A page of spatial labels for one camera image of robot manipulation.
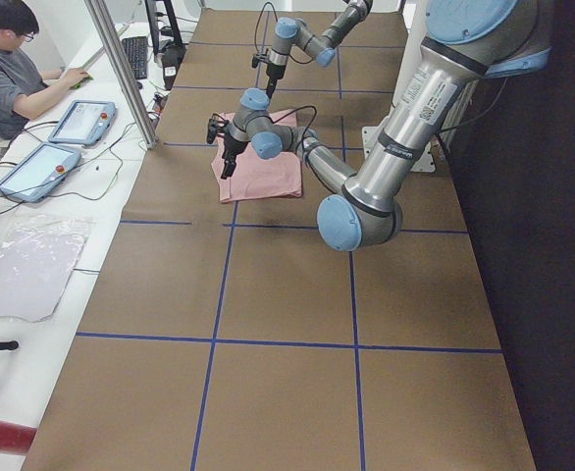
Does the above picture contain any lower teach pendant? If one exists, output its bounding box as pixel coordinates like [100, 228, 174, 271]
[0, 143, 81, 203]

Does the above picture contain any clear plastic bag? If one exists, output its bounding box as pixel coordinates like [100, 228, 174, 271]
[0, 214, 94, 323]

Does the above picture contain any teach pendant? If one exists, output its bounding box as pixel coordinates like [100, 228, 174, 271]
[0, 143, 81, 203]
[48, 100, 117, 146]

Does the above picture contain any pink Snoopy t-shirt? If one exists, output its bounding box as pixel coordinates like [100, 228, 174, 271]
[211, 137, 302, 203]

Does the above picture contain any black keyboard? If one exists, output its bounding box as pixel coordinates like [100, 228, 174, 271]
[121, 36, 148, 79]

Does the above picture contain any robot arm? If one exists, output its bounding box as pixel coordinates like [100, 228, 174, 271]
[252, 0, 373, 98]
[207, 1, 554, 251]

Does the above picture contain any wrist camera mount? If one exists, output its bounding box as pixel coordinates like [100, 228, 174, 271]
[251, 49, 270, 69]
[206, 113, 230, 144]

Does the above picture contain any aluminium frame post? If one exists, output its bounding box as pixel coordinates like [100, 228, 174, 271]
[84, 0, 157, 149]

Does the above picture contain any upper teach pendant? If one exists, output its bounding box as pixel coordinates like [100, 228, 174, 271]
[48, 100, 117, 146]

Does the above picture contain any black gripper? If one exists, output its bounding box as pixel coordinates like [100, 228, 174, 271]
[220, 131, 246, 180]
[266, 63, 286, 99]

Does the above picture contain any red cylinder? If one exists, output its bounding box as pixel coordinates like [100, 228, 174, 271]
[0, 421, 37, 455]

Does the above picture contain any seated person grey shirt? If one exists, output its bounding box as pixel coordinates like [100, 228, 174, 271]
[0, 1, 90, 140]

